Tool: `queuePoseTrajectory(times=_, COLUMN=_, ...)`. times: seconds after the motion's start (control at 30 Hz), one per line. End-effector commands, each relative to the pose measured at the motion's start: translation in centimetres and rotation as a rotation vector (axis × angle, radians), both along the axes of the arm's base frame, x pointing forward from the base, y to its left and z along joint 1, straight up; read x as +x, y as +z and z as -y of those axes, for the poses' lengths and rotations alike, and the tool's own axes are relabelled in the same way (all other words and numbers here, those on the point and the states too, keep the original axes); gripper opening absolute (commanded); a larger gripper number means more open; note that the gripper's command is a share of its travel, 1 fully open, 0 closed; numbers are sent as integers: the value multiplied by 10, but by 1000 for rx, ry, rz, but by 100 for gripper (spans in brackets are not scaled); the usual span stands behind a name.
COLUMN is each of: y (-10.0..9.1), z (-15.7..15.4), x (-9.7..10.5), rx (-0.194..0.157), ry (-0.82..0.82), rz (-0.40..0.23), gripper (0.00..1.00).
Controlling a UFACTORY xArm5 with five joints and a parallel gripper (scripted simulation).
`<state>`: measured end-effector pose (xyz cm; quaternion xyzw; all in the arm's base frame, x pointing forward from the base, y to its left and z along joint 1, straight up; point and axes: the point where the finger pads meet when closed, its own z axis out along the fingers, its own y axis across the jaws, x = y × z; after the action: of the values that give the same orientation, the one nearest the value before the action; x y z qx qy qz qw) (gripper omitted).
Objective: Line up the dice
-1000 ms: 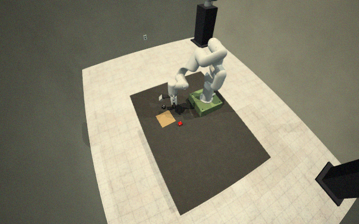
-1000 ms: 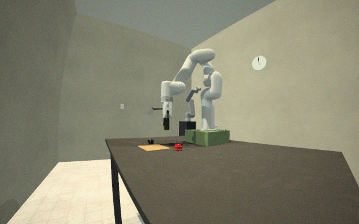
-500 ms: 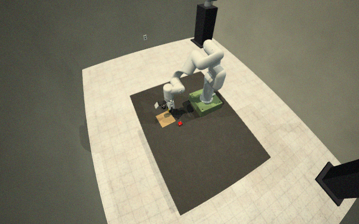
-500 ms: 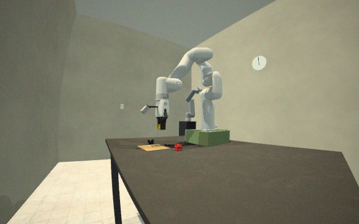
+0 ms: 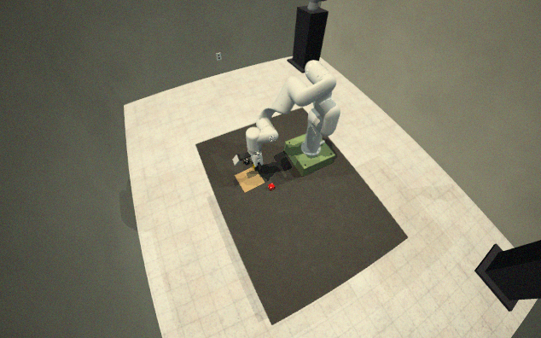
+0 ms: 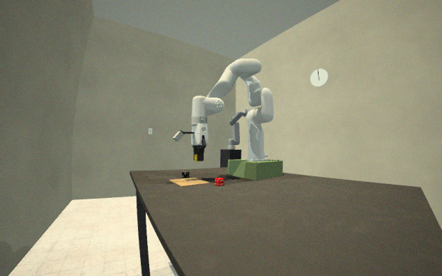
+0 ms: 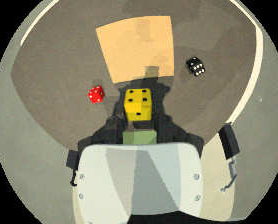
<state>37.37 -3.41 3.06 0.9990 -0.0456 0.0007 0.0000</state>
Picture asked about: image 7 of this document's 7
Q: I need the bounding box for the red die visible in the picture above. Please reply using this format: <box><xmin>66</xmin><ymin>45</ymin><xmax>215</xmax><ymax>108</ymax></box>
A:
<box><xmin>88</xmin><ymin>86</ymin><xmax>105</xmax><ymax>103</ymax></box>

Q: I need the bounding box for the yellow die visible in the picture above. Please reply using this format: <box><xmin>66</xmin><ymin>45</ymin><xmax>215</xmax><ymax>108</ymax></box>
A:
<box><xmin>124</xmin><ymin>89</ymin><xmax>152</xmax><ymax>121</ymax></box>

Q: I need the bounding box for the tan flat mat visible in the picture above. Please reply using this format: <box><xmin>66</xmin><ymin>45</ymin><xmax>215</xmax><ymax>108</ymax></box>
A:
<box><xmin>96</xmin><ymin>16</ymin><xmax>174</xmax><ymax>83</ymax></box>

